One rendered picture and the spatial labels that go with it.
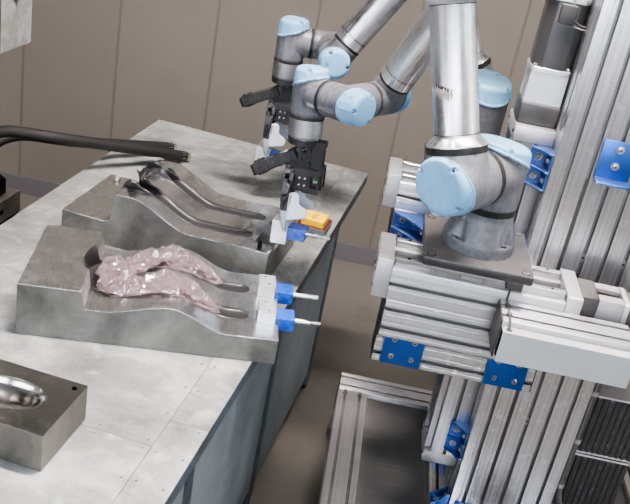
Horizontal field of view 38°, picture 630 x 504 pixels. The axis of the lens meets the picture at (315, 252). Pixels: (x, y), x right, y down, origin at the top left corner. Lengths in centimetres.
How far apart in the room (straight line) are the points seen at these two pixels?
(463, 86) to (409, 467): 126
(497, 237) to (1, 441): 100
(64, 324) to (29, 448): 37
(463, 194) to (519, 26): 214
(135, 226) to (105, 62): 196
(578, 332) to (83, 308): 96
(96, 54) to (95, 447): 266
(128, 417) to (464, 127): 79
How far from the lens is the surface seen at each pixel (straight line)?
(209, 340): 180
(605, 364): 189
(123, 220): 214
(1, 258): 211
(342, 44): 224
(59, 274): 183
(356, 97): 188
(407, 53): 193
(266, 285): 193
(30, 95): 419
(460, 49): 171
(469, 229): 187
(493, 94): 230
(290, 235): 206
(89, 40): 403
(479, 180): 173
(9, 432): 152
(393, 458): 264
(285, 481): 280
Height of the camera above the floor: 180
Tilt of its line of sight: 26 degrees down
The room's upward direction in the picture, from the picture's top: 11 degrees clockwise
